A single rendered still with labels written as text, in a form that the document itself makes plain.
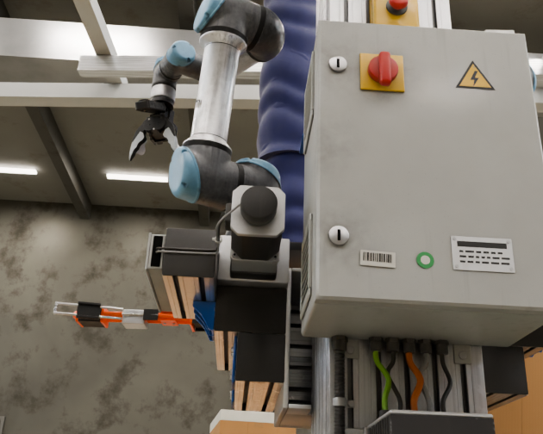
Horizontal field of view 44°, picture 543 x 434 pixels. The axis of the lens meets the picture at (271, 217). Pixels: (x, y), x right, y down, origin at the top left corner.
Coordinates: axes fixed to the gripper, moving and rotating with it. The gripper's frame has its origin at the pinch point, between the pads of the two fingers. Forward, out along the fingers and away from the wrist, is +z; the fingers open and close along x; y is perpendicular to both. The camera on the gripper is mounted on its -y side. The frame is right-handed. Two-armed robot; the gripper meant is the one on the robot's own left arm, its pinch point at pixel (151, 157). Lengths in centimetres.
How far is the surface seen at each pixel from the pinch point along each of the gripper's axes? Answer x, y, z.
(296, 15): -32, 33, -72
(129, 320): 16, 26, 41
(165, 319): 5.1, 28.9, 40.2
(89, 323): 28, 24, 41
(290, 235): -32.3, 34.2, 13.7
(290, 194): -32.3, 32.9, -0.1
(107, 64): 129, 149, -169
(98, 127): 537, 713, -531
